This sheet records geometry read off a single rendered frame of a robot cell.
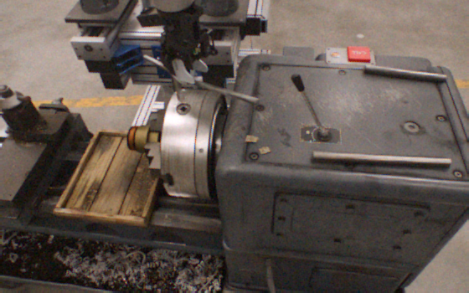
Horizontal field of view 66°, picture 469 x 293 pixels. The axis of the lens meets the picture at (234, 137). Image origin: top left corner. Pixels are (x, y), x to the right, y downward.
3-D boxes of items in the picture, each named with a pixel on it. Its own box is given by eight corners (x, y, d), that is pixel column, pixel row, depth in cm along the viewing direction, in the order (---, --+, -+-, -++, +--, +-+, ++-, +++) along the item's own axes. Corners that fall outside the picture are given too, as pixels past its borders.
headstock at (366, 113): (405, 144, 130) (449, 53, 101) (434, 275, 99) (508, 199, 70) (242, 131, 138) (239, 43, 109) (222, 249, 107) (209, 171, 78)
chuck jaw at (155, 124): (190, 131, 109) (192, 91, 107) (186, 133, 104) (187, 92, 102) (155, 128, 110) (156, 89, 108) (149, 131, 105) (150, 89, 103)
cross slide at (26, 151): (77, 112, 140) (72, 104, 137) (18, 208, 112) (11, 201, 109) (38, 110, 142) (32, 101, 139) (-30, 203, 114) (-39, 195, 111)
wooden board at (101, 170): (175, 141, 136) (173, 134, 133) (146, 228, 113) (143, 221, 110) (100, 135, 140) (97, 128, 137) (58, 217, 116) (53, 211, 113)
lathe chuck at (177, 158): (220, 133, 128) (211, 67, 102) (203, 216, 110) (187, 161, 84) (196, 131, 129) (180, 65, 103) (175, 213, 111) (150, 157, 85)
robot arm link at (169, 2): (138, -17, 61) (171, -39, 65) (145, 7, 65) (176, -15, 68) (170, -3, 58) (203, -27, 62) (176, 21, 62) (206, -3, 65)
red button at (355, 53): (367, 53, 104) (368, 46, 103) (369, 65, 101) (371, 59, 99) (346, 51, 105) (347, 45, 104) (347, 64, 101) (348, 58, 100)
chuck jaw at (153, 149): (184, 142, 103) (172, 172, 94) (186, 156, 106) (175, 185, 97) (146, 140, 104) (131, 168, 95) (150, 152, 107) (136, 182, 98)
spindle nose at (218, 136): (236, 138, 120) (232, 95, 103) (226, 194, 108) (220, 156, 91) (227, 137, 120) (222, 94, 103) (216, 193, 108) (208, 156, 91)
